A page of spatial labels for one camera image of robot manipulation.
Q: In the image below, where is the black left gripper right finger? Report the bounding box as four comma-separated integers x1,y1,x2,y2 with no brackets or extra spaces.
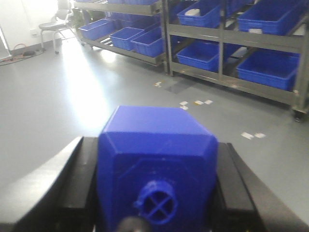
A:
213,143,265,232

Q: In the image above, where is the blue shelf bin large right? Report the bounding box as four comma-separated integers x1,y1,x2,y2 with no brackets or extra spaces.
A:
237,0,309,36

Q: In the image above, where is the blue shelf bin far left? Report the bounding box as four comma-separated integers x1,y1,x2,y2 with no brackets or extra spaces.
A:
79,19,115,40

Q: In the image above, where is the blue shelf bin lower middle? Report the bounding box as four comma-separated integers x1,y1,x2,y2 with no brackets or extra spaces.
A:
176,40,219,72

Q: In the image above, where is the grey metal chair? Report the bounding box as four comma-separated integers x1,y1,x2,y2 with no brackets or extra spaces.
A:
39,9,75,55

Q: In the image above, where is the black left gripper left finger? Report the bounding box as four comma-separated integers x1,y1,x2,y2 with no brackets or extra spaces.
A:
14,137,98,232

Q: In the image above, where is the blue shelf bin lower right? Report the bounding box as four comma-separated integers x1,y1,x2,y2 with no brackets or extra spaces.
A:
237,49,300,91

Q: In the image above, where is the blue shelf bin upper middle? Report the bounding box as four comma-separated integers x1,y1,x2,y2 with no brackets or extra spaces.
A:
177,0,221,28

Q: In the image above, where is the grey metal storage rack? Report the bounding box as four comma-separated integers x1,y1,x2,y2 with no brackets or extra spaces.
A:
73,0,309,122

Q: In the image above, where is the blue bottle-shaped part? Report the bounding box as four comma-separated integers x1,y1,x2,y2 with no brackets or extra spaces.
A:
97,106,218,232

